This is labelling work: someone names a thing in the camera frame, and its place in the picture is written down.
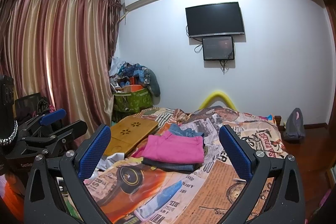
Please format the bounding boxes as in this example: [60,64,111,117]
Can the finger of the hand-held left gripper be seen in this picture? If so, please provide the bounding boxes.
[17,109,67,137]
[21,120,88,155]

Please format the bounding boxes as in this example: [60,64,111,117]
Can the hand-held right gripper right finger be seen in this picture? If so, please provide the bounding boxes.
[219,124,306,224]

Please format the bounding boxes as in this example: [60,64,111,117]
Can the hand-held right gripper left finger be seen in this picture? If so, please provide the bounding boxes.
[24,124,113,224]

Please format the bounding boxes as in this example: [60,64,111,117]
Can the pink pants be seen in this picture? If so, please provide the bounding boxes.
[141,133,205,165]

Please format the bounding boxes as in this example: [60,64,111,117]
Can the white cloth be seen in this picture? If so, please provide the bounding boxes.
[95,152,125,172]

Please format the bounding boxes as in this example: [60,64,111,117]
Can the black mesh basket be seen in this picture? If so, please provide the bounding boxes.
[14,93,56,125]

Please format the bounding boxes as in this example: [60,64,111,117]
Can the bamboo lap desk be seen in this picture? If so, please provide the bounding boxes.
[104,120,159,157]

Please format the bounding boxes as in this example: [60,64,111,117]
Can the printed blanket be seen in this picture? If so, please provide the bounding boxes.
[58,106,289,224]

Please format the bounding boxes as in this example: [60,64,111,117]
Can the black box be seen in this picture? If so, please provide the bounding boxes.
[0,76,15,122]

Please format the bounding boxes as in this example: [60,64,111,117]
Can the yellow foam tube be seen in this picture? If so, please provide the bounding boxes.
[199,91,239,110]

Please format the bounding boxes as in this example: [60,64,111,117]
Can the striped pink curtain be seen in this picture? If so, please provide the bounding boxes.
[0,0,123,130]

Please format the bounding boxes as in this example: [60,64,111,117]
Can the green storage bag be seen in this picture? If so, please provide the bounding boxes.
[113,90,154,114]

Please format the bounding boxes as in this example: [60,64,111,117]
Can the grey backpack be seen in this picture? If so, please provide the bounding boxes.
[283,108,306,142]

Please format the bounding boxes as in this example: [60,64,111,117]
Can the dark folded jeans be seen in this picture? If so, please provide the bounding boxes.
[142,156,204,172]

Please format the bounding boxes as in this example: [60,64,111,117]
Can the orange box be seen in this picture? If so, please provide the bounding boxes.
[128,77,148,88]

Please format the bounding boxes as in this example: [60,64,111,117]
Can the pile of clothes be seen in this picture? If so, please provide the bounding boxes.
[109,56,161,97]

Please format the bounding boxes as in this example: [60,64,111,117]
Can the white air conditioner pipe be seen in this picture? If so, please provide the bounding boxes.
[119,9,130,25]

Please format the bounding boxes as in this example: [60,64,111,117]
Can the black white braided strap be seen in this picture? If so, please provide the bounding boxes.
[0,119,18,146]

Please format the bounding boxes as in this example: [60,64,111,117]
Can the wooden bed frame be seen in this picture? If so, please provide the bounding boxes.
[273,115,285,131]

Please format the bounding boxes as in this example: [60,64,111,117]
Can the small black wall monitor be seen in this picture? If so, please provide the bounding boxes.
[202,35,235,61]

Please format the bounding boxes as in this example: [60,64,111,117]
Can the black wall television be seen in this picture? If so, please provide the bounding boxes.
[185,2,246,39]

